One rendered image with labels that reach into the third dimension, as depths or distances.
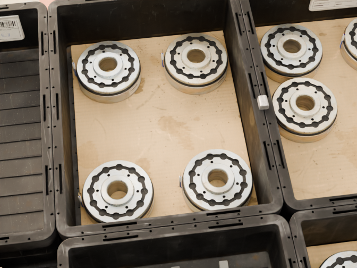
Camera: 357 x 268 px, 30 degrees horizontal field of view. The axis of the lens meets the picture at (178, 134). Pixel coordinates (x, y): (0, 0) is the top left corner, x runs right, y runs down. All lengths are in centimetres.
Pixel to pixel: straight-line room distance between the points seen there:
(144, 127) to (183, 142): 7
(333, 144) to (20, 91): 51
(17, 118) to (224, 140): 33
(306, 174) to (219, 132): 15
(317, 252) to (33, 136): 46
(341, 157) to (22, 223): 49
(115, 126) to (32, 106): 14
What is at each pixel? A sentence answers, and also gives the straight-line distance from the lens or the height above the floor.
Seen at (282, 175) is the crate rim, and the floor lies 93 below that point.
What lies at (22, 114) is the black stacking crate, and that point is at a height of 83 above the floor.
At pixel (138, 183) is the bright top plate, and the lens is 97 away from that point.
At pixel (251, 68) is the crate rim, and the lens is 99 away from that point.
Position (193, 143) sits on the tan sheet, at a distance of 103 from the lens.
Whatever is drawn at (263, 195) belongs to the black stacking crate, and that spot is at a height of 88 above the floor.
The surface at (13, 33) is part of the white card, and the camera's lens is 112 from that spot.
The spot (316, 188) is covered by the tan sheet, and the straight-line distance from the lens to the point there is 102.
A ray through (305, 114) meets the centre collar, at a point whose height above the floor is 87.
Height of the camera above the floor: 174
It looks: 60 degrees down
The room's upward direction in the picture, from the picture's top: straight up
